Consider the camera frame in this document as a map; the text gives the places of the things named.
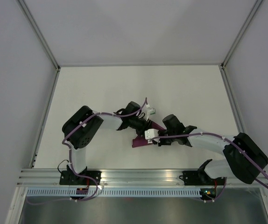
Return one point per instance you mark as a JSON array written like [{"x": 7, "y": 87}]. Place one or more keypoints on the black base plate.
[
  {"x": 194, "y": 178},
  {"x": 69, "y": 178}
]

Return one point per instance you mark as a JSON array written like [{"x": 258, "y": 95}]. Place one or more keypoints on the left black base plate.
[{"x": 69, "y": 178}]

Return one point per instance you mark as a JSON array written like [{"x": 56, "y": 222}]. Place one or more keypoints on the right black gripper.
[{"x": 161, "y": 143}]

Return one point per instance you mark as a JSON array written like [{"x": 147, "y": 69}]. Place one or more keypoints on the white slotted cable duct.
[{"x": 117, "y": 192}]

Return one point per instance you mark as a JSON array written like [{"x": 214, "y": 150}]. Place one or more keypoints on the rear aluminium frame bar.
[{"x": 137, "y": 64}]

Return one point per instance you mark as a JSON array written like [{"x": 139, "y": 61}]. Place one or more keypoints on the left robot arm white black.
[{"x": 81, "y": 127}]

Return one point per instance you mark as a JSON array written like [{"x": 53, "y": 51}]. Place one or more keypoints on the aluminium frame post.
[
  {"x": 251, "y": 15},
  {"x": 31, "y": 20}
]

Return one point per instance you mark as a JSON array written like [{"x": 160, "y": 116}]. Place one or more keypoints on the purple cloth napkin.
[{"x": 140, "y": 141}]

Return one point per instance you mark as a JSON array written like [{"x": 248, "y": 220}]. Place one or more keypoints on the right aluminium frame post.
[{"x": 251, "y": 15}]

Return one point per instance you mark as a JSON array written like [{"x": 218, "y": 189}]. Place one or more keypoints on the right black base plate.
[{"x": 194, "y": 178}]

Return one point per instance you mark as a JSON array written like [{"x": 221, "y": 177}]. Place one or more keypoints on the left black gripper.
[{"x": 145, "y": 125}]

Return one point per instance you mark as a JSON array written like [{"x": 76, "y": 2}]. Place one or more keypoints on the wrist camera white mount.
[
  {"x": 149, "y": 111},
  {"x": 152, "y": 135}
]

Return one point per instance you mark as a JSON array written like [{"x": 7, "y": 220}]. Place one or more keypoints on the left aluminium frame post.
[{"x": 31, "y": 20}]

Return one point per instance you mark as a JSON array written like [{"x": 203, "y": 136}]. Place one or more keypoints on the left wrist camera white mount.
[{"x": 149, "y": 111}]

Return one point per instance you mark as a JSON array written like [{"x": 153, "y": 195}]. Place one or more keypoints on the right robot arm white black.
[{"x": 241, "y": 155}]

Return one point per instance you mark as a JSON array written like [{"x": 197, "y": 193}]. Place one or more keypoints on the aluminium mounting rail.
[{"x": 111, "y": 178}]

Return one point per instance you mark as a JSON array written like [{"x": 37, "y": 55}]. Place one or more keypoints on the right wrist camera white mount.
[{"x": 152, "y": 135}]

